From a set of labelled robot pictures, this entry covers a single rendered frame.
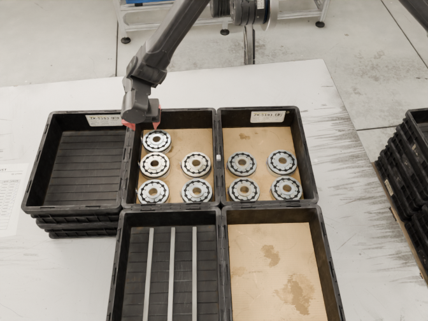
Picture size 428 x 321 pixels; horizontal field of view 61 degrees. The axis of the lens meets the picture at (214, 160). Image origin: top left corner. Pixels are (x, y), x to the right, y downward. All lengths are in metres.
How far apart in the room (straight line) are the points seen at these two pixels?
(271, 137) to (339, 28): 2.18
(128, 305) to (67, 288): 0.28
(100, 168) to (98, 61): 1.83
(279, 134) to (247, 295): 0.61
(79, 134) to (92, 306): 0.62
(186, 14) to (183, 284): 0.73
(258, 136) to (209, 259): 0.51
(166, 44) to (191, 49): 2.22
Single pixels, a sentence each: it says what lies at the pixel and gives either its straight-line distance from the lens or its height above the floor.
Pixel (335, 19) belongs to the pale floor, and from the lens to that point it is 3.55.
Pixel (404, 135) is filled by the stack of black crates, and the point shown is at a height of 0.49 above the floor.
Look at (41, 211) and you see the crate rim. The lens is 1.20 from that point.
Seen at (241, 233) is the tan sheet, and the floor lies 0.83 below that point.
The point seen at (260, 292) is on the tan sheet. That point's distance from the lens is 1.11.
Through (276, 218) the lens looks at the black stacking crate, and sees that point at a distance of 1.16.
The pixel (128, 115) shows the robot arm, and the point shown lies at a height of 1.24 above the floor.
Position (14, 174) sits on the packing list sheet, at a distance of 1.61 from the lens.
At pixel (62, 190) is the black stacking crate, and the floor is 0.83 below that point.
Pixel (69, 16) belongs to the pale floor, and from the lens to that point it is 3.65.
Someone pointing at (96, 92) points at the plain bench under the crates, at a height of 0.70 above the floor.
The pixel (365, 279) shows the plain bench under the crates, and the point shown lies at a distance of 1.34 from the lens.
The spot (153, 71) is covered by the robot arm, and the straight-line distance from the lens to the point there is 0.90.
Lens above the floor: 1.90
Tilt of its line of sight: 56 degrees down
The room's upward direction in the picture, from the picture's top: straight up
